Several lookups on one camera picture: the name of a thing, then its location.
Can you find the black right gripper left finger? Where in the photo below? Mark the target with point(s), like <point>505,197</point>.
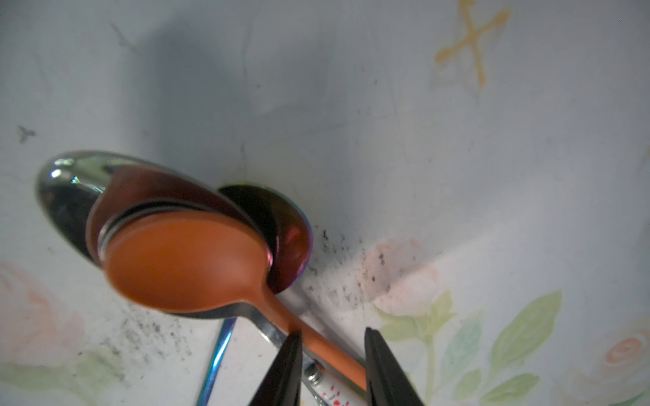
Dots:
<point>281,385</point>

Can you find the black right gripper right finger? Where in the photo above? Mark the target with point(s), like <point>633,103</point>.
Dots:
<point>387,384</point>

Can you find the rainbow iridescent spoon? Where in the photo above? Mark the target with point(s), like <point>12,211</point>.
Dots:
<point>284,227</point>

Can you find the orange plastic spoon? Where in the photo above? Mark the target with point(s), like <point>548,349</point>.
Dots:
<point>188,262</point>

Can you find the silver spoon clear handle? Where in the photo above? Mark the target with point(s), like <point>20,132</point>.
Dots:
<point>88,196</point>

